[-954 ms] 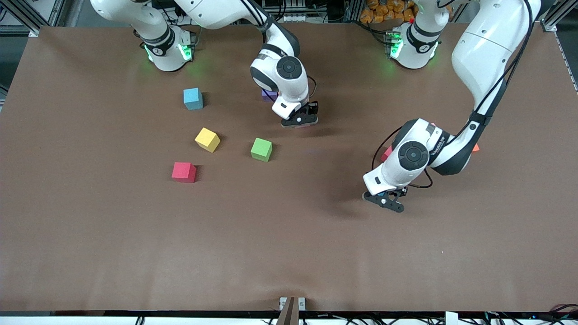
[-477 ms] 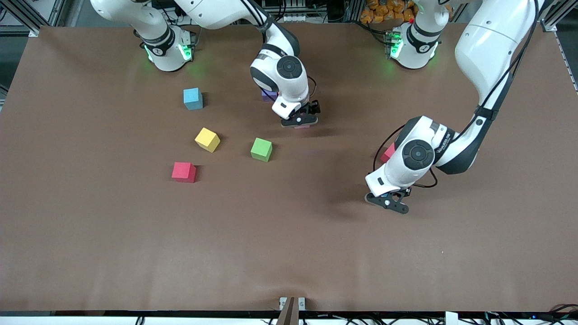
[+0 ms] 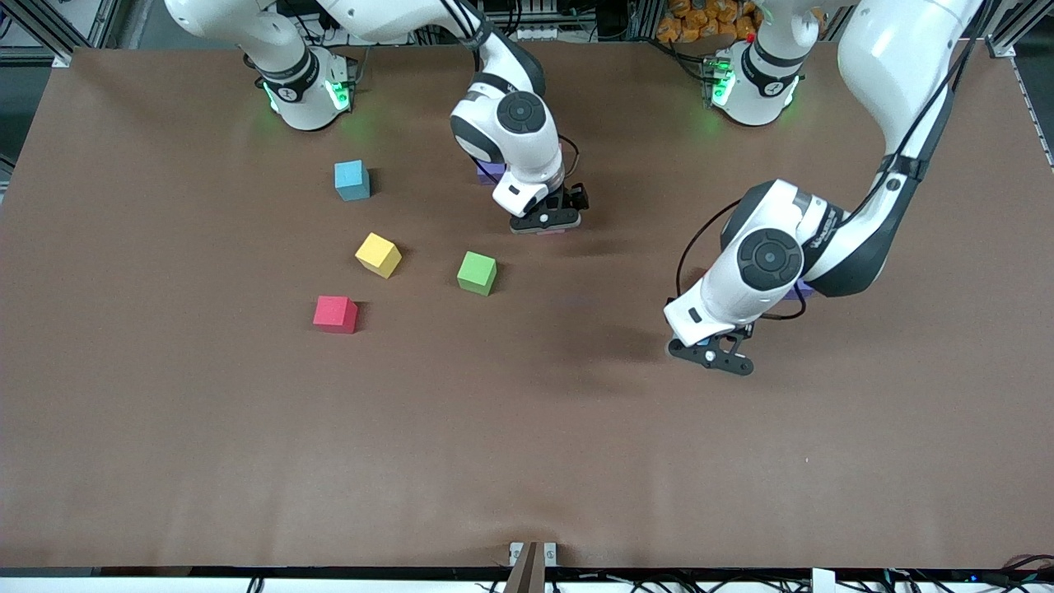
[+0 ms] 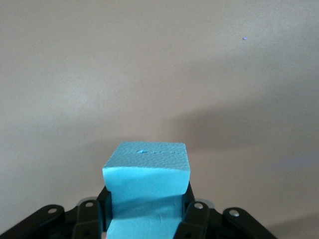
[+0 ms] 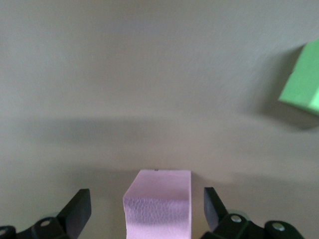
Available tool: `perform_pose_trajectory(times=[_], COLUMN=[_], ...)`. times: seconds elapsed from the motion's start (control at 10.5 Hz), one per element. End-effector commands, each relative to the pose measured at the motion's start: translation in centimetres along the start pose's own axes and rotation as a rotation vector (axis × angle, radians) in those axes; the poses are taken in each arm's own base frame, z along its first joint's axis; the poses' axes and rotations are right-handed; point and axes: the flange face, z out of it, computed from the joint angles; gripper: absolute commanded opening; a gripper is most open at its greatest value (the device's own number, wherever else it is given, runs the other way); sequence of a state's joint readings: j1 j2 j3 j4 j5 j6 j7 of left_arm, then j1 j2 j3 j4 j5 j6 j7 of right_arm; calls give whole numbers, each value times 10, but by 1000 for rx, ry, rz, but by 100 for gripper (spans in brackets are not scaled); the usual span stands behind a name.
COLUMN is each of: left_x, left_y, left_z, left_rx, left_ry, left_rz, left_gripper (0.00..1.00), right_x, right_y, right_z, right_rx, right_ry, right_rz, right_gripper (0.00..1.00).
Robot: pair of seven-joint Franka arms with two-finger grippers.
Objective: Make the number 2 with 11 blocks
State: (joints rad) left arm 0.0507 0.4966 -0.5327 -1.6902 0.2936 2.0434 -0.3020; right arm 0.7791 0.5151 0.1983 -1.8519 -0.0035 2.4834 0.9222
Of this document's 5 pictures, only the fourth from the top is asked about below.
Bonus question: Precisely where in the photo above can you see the cyan foam cube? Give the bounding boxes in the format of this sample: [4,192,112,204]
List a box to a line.
[102,141,192,239]

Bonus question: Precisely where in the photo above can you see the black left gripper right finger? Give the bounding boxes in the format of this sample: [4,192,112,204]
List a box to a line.
[173,183,279,239]

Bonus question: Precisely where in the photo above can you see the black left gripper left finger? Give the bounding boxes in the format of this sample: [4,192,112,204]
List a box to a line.
[0,185,113,239]

